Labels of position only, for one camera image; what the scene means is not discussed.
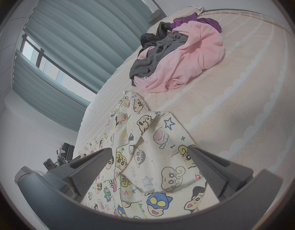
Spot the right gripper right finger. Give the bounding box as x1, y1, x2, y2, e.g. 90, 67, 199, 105
186, 146, 253, 199

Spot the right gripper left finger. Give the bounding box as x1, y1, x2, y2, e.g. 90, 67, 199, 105
46, 148, 114, 199

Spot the white printed pyjama top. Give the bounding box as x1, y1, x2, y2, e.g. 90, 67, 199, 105
78, 90, 208, 219

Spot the bed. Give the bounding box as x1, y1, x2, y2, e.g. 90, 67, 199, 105
73, 0, 295, 215

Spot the pile of clothes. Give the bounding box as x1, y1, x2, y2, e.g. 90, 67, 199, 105
129, 12, 226, 93

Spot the window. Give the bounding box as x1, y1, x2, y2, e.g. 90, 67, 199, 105
20, 33, 97, 102

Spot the blue-green curtain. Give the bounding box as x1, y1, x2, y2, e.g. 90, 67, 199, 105
25, 0, 154, 94
12, 50, 90, 132

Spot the pink pillow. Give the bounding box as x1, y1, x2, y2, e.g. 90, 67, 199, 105
171, 6, 204, 19

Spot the grey bedside table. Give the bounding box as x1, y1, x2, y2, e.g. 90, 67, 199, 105
149, 10, 166, 24

